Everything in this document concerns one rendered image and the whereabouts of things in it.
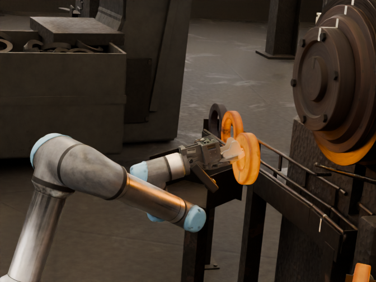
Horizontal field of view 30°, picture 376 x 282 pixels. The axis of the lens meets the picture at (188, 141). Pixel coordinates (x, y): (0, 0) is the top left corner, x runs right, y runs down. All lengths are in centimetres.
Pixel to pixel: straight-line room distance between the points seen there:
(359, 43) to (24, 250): 100
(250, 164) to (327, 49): 43
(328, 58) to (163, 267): 164
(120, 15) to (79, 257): 196
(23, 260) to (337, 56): 95
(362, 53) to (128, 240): 196
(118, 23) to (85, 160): 305
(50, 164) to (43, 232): 18
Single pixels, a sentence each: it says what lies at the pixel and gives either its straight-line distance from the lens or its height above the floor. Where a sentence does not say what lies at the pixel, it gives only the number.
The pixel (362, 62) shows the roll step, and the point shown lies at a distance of 181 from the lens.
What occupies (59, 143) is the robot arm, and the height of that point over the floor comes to 94.
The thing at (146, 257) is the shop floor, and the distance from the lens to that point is 332.
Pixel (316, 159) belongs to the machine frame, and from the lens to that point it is 232.
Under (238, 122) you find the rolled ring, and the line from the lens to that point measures 280.
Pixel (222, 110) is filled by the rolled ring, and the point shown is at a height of 75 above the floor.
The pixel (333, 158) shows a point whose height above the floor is 89.
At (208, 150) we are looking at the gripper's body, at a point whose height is 86.
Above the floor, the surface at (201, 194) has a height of 60.
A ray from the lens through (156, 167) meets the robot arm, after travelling 203.
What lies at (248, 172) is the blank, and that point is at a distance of 208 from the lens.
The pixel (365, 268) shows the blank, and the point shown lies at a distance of 164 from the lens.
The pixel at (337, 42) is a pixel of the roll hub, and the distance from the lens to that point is 184.
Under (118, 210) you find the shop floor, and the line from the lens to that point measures 381.
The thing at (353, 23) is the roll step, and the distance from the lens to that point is 188.
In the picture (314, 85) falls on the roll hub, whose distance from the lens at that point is 191.
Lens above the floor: 148
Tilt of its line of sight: 17 degrees down
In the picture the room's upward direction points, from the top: 4 degrees clockwise
